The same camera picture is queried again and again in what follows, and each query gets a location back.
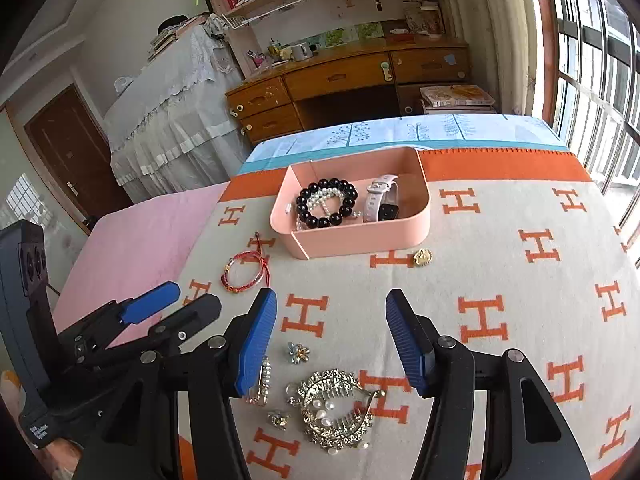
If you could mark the small silver brooch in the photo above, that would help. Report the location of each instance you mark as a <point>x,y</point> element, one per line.
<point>278,420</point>

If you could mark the brown wooden door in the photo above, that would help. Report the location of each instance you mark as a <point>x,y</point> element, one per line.
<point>75,160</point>

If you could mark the white mug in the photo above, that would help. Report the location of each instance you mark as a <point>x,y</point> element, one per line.
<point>300,51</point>

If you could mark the wooden bookshelf hutch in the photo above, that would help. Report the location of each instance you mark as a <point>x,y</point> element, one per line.
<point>340,5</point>

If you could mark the white smartwatch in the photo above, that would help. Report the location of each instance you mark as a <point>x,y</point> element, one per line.
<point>372,205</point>

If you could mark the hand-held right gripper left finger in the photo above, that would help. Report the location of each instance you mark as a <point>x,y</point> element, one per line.
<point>256,340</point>

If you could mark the pearl hair clip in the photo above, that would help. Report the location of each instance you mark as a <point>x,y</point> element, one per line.
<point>265,377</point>

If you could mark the orange patterned blanket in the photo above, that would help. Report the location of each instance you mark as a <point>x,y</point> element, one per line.
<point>500,280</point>

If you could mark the pink blanket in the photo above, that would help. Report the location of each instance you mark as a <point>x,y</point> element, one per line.
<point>150,240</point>

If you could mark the window with metal grille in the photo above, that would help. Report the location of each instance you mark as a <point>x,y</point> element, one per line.
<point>590,60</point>

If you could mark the blue tree print sheet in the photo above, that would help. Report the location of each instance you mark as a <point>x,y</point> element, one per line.
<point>380,132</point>

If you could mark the pen holder cup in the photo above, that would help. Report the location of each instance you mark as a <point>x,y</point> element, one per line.
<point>273,50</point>

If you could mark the flower brooch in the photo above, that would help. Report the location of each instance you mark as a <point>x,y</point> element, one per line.
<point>298,352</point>

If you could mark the small gold pendant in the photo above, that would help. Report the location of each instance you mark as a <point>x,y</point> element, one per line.
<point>422,257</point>

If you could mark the beige curtain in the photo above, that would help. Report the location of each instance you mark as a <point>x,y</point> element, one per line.
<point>490,25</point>

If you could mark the pile of books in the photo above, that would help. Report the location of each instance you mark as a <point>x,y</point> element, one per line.
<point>170,35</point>

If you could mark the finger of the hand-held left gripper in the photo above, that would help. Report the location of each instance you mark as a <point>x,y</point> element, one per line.
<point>192,312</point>
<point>150,302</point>

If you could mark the white lace furniture cover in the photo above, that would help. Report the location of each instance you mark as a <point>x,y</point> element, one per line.
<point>170,110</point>

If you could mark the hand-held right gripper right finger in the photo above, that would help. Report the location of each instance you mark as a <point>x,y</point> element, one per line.
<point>407,340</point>

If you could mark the stack of large books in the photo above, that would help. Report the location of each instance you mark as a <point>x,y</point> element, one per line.
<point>455,97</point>

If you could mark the wooden desk with drawers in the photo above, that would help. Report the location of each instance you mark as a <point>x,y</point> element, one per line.
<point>345,75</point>

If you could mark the pink jewelry tray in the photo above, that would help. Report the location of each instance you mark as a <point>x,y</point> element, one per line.
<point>360,242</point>

